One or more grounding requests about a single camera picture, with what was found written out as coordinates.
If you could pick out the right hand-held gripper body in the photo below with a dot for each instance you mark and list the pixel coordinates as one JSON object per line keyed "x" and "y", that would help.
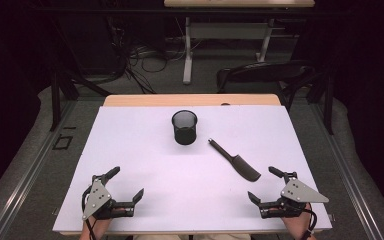
{"x": 298, "y": 193}

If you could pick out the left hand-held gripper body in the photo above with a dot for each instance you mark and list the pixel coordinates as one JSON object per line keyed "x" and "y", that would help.
{"x": 96, "y": 196}

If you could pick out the black mesh cup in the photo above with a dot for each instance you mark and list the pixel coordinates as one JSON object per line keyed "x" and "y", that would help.
{"x": 184, "y": 128}

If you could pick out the person's left hand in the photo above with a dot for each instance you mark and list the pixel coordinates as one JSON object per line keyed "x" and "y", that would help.
{"x": 100, "y": 224}

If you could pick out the person's right hand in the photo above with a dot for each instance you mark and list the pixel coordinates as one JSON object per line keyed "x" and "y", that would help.
{"x": 296, "y": 222}

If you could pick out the white board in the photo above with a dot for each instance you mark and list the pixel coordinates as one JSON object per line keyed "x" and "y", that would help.
{"x": 186, "y": 186}

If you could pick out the black metal stand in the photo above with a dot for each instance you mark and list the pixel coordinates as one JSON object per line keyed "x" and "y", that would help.
{"x": 326, "y": 100}
{"x": 60, "y": 90}

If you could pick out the wooden table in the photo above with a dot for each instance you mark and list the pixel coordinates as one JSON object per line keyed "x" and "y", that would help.
{"x": 166, "y": 100}

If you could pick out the black chair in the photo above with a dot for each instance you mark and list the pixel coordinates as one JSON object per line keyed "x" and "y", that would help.
{"x": 263, "y": 75}

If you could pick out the wooden desk with white legs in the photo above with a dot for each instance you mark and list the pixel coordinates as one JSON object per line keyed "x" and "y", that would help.
{"x": 233, "y": 30}

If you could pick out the black horizontal bar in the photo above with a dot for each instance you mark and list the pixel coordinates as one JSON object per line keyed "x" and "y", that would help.
{"x": 113, "y": 10}

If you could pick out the aluminium floor rail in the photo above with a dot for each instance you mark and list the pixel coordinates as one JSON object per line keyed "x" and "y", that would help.
{"x": 346, "y": 173}
{"x": 30, "y": 170}

